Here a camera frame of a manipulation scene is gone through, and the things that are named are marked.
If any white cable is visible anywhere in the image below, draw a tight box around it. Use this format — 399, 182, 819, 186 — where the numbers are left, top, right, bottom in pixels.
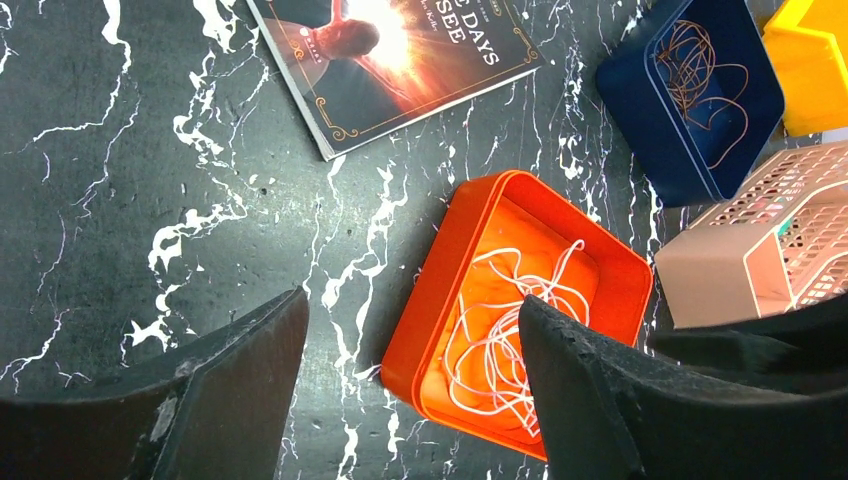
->
440, 239, 592, 439

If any pink desk organizer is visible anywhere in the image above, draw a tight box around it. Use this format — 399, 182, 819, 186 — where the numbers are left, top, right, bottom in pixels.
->
654, 141, 847, 328

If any yellow plastic bin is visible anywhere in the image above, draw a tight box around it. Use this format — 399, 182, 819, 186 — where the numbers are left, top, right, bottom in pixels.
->
763, 0, 847, 136

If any orange plastic bin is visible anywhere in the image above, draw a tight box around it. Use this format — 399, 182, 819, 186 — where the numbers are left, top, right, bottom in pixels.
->
381, 170, 654, 459

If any brown cable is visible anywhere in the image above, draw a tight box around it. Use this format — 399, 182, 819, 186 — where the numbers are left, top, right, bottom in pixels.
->
652, 19, 751, 172

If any paperback book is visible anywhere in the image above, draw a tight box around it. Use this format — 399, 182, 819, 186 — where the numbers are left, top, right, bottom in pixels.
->
248, 0, 544, 161

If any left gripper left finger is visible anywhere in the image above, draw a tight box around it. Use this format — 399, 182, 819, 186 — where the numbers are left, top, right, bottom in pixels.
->
1, 288, 310, 479

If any dark blue plastic bin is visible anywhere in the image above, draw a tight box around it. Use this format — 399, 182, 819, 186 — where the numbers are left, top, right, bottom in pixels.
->
596, 1, 785, 207

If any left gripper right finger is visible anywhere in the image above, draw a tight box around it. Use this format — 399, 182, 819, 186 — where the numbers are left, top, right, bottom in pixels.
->
519, 297, 847, 479

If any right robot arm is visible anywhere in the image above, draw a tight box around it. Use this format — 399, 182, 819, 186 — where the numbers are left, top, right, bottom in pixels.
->
647, 294, 847, 395

